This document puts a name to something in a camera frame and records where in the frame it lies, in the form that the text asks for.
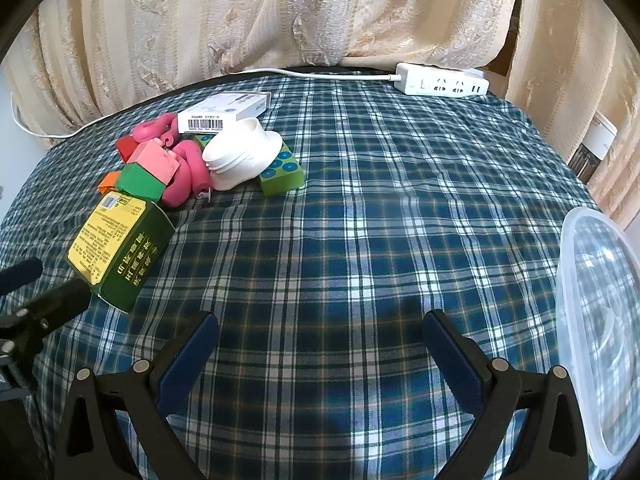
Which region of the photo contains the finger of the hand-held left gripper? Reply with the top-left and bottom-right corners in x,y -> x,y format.
0,258 -> 44,296
0,277 -> 93,361

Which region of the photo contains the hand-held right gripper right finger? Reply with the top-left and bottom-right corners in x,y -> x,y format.
422,308 -> 591,480

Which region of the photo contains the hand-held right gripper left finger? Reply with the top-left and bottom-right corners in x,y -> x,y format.
52,310 -> 221,480

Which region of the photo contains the green box with yellow label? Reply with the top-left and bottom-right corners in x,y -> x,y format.
66,192 -> 176,313

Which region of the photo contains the orange toy block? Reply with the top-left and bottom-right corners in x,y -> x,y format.
97,171 -> 123,195

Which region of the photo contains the green block with blue dots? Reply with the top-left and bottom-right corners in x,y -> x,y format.
258,141 -> 307,198
116,164 -> 166,203

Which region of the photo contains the clear plastic bowl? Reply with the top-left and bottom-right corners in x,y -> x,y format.
556,206 -> 640,471

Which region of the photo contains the pink toy brick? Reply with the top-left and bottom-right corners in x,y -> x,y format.
135,140 -> 181,186

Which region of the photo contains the pink foam hair curler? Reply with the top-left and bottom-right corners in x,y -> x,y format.
131,113 -> 212,210

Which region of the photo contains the white plastic jar lid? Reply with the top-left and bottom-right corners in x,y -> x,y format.
201,117 -> 285,192

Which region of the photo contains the white cardboard medicine box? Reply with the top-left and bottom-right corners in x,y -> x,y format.
176,91 -> 272,136

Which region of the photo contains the blue plaid tablecloth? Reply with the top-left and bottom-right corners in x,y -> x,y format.
0,72 -> 606,480

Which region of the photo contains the red toy block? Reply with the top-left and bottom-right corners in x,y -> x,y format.
116,136 -> 146,165

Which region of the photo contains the white tower heater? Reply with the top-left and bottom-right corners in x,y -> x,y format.
569,110 -> 619,181

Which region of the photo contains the white power strip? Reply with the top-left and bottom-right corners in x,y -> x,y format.
395,62 -> 490,98

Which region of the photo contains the wide cream patterned curtain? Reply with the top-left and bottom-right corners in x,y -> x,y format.
0,0 -> 518,148

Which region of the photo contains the thin white cable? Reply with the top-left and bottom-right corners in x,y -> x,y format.
11,92 -> 88,140

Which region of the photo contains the white power strip cable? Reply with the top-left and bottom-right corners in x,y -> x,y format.
240,66 -> 401,83

